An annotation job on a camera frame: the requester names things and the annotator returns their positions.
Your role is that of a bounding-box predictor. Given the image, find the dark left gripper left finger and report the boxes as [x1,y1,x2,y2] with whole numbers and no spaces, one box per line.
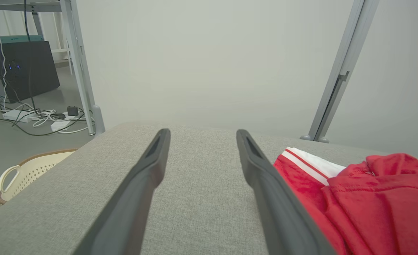
[72,128,171,255]

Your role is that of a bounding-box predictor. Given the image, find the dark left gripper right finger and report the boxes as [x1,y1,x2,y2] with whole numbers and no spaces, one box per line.
[236,129,337,255]

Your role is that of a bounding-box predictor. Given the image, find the red jersey white sleeves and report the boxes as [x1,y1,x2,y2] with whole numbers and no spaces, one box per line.
[273,147,418,255]

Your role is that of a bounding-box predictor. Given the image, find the cream plastic laundry basket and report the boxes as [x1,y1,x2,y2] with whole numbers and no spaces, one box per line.
[0,149,78,205]

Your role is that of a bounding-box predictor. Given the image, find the white power strip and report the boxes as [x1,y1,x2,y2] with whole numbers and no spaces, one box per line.
[2,110,32,123]
[51,120,71,132]

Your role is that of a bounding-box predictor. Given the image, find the black computer tower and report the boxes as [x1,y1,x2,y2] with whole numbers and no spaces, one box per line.
[0,41,60,103]

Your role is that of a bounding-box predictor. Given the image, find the teal flat box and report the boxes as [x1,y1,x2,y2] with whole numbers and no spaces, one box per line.
[0,35,44,46]

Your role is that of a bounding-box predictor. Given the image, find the white floor cable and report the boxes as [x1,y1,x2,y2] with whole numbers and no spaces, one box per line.
[32,108,90,134]

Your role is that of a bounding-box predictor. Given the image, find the white power strips and cables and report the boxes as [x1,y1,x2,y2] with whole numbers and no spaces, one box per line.
[0,103,87,137]

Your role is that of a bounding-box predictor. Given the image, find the grey partition end post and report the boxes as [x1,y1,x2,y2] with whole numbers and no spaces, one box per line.
[60,0,106,136]

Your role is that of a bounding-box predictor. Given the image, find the grey aluminium partition post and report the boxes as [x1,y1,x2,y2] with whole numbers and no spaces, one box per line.
[300,0,379,143]

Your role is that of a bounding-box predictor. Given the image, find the black hanging cable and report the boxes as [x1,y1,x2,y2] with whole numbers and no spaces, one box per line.
[24,0,40,114]

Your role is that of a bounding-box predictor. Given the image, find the grey metal table frame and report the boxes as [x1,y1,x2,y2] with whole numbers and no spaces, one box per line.
[0,0,62,13]

